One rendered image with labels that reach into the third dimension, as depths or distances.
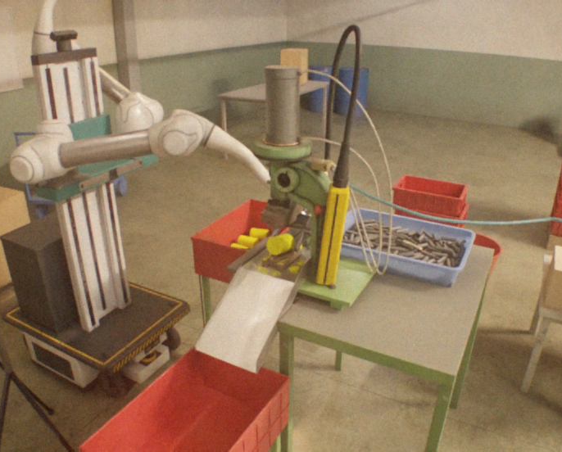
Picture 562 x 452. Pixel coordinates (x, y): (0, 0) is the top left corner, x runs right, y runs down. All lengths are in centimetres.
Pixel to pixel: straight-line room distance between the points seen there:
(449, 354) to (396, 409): 118
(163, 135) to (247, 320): 72
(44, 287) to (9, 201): 121
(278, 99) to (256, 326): 78
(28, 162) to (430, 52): 870
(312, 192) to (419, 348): 64
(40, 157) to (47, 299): 102
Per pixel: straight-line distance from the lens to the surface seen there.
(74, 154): 196
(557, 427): 293
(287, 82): 165
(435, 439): 173
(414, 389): 287
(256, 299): 178
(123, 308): 297
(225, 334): 176
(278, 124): 167
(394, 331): 165
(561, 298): 273
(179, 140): 175
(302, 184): 173
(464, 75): 984
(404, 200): 428
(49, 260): 272
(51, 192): 223
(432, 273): 191
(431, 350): 160
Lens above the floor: 193
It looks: 25 degrees down
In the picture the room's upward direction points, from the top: straight up
